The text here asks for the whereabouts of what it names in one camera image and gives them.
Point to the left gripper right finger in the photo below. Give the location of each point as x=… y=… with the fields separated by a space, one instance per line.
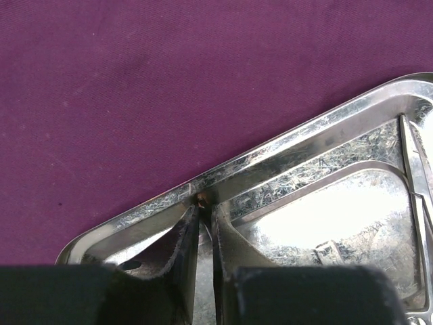
x=251 y=289

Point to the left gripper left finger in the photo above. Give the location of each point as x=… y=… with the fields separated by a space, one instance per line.
x=151 y=288

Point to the steel instrument tray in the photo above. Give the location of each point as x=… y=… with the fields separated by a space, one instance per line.
x=332 y=191

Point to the purple cloth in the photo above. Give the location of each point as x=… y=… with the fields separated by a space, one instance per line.
x=105 y=104

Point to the steel clamp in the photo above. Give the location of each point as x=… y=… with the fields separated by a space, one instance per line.
x=418 y=181

